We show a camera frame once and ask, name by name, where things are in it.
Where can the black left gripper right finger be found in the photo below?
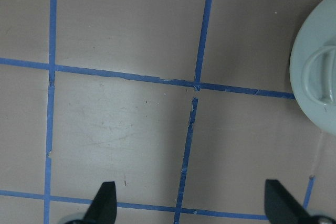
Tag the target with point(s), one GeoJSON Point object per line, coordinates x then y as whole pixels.
{"type": "Point", "coordinates": [280, 206]}

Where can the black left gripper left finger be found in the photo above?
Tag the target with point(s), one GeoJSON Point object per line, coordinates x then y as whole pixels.
{"type": "Point", "coordinates": [103, 208]}

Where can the pale green cooking pot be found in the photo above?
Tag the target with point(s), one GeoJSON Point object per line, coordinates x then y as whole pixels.
{"type": "Point", "coordinates": [312, 66]}

